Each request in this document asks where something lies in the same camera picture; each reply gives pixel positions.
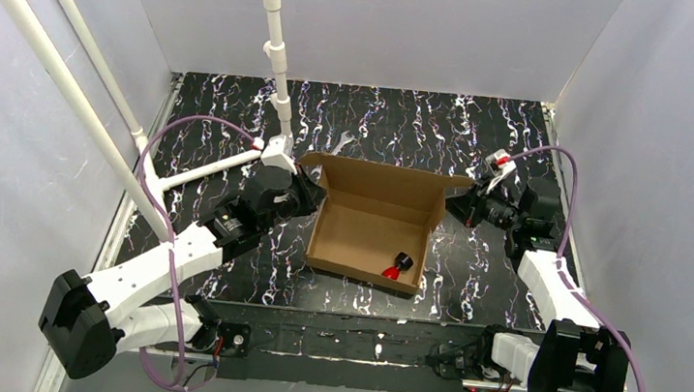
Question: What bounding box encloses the purple cable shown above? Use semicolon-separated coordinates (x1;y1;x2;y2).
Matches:
110;108;262;392
474;139;676;392

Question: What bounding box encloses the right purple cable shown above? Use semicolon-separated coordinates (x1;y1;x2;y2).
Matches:
474;139;676;392

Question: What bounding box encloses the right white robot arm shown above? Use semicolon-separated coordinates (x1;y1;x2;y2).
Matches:
438;178;628;392

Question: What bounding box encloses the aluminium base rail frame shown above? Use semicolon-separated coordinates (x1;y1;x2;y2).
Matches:
33;59;675;392

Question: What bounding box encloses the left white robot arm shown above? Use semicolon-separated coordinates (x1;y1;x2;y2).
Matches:
38;166;327;379

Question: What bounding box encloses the red emergency stop button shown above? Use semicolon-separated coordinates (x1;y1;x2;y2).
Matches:
381;252;414;281

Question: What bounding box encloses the brown cardboard box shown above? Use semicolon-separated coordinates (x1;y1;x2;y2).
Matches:
299;152;473;296

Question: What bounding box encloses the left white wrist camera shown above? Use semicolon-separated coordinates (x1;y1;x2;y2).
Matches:
252;135;298;175

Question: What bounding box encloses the silver wrench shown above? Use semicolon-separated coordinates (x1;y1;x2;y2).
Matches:
312;131;358;180

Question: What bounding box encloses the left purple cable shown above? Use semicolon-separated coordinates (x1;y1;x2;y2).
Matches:
110;108;262;392

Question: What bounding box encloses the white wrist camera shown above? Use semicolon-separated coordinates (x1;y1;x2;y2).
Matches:
252;135;298;175
478;149;517;196

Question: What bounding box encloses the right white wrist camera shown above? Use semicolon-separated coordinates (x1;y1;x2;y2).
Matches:
478;149;517;196

